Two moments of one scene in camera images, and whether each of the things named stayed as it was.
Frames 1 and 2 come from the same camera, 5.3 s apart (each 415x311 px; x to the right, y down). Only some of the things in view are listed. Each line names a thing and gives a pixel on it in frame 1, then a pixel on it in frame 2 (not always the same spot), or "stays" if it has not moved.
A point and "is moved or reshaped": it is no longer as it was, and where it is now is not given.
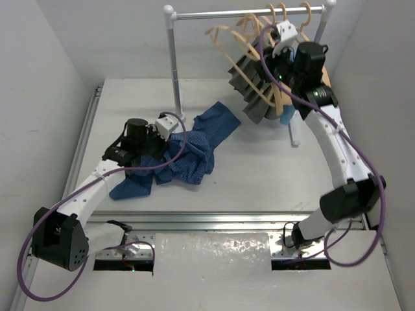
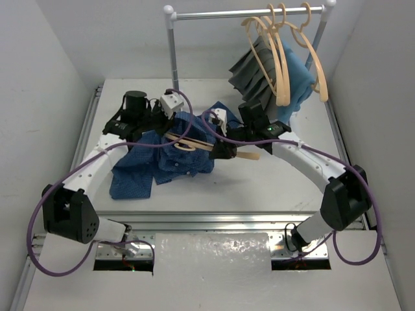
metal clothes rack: [173, 15] stays
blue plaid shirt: [193, 163] is moved or reshaped
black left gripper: [159, 148] → [161, 122]
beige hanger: [212, 32] → [192, 143]
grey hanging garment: [253, 82] stays
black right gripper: [271, 59] → [224, 149]
